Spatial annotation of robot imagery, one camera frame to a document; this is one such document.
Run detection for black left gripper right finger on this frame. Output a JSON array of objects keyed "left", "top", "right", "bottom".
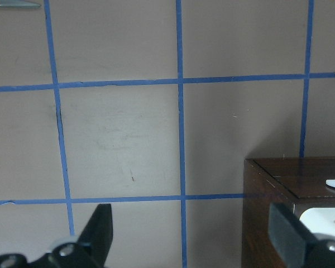
[{"left": 268, "top": 203, "right": 335, "bottom": 267}]

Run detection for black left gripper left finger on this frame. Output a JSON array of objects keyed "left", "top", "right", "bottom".
[{"left": 51, "top": 204, "right": 113, "bottom": 268}]

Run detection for grey orange scissors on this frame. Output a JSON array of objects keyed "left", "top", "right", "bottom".
[{"left": 0, "top": 0, "right": 41, "bottom": 9}]

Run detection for dark wooden drawer cabinet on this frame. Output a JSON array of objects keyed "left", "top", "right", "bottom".
[{"left": 241, "top": 157, "right": 335, "bottom": 268}]

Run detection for white plastic tray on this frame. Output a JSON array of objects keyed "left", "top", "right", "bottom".
[{"left": 299, "top": 208, "right": 335, "bottom": 240}]

